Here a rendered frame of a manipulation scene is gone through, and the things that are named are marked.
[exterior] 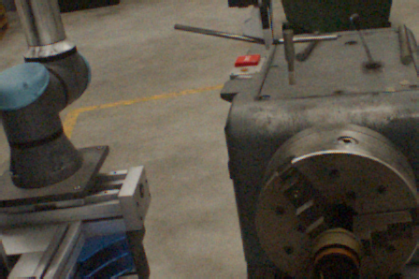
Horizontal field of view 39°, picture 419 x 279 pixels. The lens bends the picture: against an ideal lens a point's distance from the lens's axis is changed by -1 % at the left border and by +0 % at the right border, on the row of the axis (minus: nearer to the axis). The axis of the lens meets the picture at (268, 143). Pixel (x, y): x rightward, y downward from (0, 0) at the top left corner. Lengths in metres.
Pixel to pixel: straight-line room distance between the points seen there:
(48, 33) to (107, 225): 0.43
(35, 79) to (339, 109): 0.62
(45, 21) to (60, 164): 0.31
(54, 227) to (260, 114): 0.50
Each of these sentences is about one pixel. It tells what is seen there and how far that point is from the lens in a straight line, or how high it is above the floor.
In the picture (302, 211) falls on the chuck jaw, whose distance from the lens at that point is 1.05.
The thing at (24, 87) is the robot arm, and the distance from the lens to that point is 1.27.
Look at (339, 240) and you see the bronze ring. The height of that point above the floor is 1.12.
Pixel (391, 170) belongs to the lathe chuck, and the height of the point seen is 1.19.
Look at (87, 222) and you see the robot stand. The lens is 1.35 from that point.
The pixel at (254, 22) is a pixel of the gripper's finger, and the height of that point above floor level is 1.43.
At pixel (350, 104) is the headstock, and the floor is 1.25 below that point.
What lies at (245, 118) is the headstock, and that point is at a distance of 1.24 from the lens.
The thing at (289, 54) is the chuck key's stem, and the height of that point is 1.35.
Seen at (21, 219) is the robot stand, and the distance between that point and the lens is 1.39.
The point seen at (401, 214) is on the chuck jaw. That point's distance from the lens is 1.10.
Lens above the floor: 1.71
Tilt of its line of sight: 25 degrees down
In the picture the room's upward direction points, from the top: 8 degrees counter-clockwise
